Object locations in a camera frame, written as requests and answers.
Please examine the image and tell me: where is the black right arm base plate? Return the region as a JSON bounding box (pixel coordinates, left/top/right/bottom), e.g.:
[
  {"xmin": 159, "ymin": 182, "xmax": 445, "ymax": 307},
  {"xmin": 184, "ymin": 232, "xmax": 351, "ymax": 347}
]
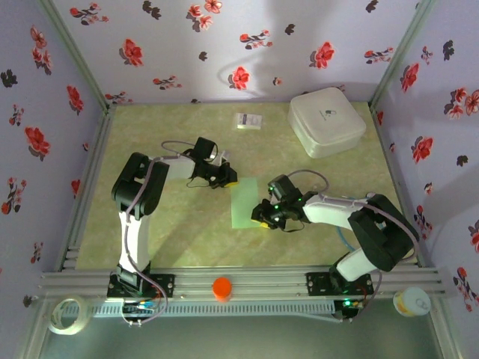
[{"xmin": 305, "ymin": 271, "xmax": 374, "ymax": 296}]

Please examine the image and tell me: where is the aluminium mounting rail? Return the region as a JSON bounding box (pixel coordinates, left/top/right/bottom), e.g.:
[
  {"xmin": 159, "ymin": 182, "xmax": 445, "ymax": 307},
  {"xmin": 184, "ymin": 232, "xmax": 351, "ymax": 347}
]
[{"xmin": 37, "ymin": 265, "xmax": 448, "ymax": 298}]

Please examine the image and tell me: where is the aluminium corner post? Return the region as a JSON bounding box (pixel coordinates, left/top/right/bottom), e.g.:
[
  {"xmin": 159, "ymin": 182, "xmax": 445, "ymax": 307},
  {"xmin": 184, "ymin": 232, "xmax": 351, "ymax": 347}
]
[
  {"xmin": 37, "ymin": 0, "xmax": 115, "ymax": 109},
  {"xmin": 370, "ymin": 0, "xmax": 437, "ymax": 109}
]

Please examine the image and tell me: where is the white plastic lidded box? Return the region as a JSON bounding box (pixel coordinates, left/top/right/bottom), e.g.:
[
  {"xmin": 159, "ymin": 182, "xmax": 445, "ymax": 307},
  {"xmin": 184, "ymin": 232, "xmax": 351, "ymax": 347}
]
[{"xmin": 287, "ymin": 87, "xmax": 367, "ymax": 160}]

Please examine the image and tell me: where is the light green cloth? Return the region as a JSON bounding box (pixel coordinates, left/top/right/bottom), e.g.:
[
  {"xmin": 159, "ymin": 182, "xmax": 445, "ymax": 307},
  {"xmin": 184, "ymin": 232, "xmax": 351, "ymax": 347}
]
[{"xmin": 230, "ymin": 178, "xmax": 261, "ymax": 230}]

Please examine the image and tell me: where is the white yellow jar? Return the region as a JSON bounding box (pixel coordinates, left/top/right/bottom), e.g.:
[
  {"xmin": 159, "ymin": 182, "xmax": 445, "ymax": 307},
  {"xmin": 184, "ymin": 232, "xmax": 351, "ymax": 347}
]
[{"xmin": 392, "ymin": 286, "xmax": 432, "ymax": 318}]

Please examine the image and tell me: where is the aluminium side rail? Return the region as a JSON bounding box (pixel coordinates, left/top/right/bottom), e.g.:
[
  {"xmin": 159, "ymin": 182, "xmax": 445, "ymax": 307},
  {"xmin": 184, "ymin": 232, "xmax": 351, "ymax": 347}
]
[
  {"xmin": 55, "ymin": 104, "xmax": 117, "ymax": 272},
  {"xmin": 370, "ymin": 104, "xmax": 427, "ymax": 269}
]

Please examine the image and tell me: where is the clear tape roll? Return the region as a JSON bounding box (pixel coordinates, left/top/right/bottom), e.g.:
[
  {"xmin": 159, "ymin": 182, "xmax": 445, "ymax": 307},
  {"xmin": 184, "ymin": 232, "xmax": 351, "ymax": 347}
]
[{"xmin": 47, "ymin": 295, "xmax": 91, "ymax": 337}]

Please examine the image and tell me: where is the slotted grey cable duct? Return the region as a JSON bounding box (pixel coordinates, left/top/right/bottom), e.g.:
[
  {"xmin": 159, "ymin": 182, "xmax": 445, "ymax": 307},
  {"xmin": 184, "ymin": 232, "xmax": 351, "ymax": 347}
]
[{"xmin": 89, "ymin": 301, "xmax": 336, "ymax": 319}]

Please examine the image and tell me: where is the small white packet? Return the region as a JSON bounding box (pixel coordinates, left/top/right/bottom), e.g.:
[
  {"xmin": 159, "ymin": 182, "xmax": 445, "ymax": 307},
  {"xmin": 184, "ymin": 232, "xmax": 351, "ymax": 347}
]
[{"xmin": 234, "ymin": 111, "xmax": 263, "ymax": 131}]

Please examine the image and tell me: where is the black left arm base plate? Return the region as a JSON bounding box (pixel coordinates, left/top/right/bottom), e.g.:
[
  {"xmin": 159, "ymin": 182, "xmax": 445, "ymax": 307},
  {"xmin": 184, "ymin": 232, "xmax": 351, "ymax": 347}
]
[{"xmin": 107, "ymin": 272, "xmax": 176, "ymax": 299}]

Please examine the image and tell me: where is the orange cylinder cap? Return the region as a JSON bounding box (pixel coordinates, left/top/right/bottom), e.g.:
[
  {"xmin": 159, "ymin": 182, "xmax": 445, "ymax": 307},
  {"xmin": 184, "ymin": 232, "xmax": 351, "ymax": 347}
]
[{"xmin": 212, "ymin": 276, "xmax": 233, "ymax": 303}]

